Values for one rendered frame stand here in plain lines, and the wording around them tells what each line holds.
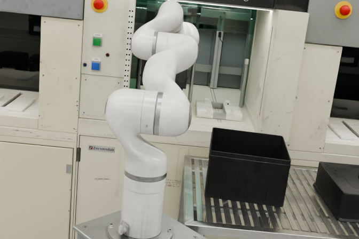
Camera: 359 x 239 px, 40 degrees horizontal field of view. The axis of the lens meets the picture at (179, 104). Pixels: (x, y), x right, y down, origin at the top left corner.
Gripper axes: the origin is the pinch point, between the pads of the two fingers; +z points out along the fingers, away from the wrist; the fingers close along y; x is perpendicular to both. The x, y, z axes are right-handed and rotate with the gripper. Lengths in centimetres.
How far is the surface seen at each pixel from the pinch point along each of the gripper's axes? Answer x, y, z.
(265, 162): -28, 29, -84
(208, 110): -29.6, 20.0, -20.8
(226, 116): -31.8, 28.8, -21.2
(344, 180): -34, 58, -83
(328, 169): -34, 57, -74
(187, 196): -44, 4, -81
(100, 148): -46, -28, -35
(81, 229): -44, -30, -105
